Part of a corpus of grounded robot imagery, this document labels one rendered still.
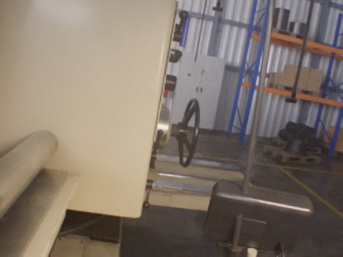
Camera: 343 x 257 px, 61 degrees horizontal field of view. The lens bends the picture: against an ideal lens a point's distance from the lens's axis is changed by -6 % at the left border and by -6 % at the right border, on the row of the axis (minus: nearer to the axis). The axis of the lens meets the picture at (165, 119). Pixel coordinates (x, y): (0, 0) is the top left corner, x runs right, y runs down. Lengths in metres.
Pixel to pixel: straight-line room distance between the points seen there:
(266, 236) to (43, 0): 1.09
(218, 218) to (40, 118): 0.69
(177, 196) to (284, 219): 1.42
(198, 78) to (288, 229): 7.61
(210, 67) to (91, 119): 7.63
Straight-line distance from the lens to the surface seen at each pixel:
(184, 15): 1.10
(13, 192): 0.74
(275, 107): 10.03
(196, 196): 2.43
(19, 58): 1.12
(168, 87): 1.33
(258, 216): 1.07
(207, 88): 8.62
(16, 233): 0.76
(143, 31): 1.06
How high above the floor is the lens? 1.64
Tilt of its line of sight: 10 degrees down
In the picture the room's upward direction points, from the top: 10 degrees clockwise
